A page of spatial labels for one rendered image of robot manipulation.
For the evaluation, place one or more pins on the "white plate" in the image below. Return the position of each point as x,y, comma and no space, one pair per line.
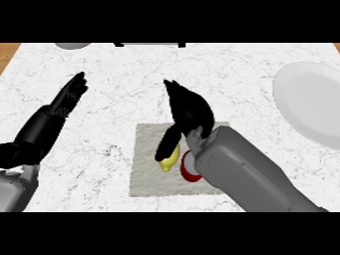
320,106

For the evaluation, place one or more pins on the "grey round object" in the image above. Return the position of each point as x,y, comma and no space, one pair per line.
73,46

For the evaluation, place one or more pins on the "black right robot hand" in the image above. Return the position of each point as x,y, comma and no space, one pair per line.
190,109

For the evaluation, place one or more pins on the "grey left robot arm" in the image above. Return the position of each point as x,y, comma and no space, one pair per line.
6,191

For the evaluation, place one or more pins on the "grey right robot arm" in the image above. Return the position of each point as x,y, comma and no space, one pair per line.
250,172

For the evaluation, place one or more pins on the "yellow lemon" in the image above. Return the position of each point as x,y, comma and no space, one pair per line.
170,161

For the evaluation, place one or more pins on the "pale appliance with black frame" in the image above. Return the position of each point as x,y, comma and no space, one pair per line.
150,44

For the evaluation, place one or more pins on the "grey placemat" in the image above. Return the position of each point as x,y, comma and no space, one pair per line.
150,172

